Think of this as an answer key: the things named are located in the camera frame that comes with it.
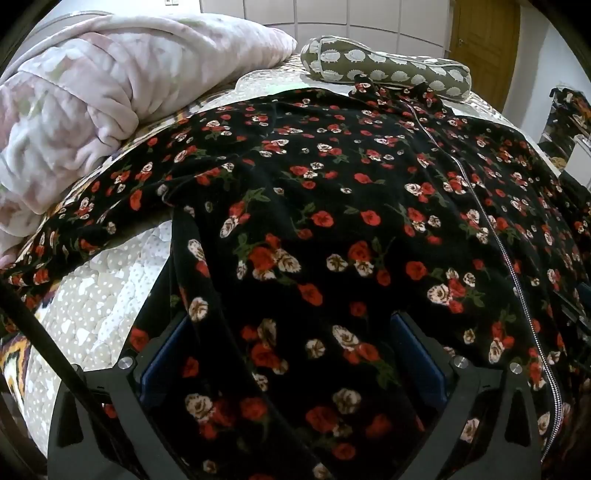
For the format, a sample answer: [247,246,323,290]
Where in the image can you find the black floral zip-up robe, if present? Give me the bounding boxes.
[0,78,591,480]

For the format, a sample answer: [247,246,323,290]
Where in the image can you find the pink fleece blanket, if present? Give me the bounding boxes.
[0,13,298,259]

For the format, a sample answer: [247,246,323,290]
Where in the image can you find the panelled wardrobe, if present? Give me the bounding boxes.
[198,0,456,47]

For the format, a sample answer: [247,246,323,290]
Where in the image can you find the black cable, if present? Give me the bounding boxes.
[0,276,155,480]

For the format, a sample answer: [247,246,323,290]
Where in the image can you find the wooden door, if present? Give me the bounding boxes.
[450,0,522,64]

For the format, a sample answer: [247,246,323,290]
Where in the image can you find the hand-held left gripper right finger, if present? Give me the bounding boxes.
[392,311,544,480]

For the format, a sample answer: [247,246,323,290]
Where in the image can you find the olive hedgehog print pillow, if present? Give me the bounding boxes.
[300,36,472,102]

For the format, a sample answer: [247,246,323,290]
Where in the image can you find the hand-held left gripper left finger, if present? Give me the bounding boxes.
[48,314,195,480]

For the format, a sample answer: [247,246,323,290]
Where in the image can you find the cluttered white shelf unit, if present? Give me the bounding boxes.
[537,84,591,178]

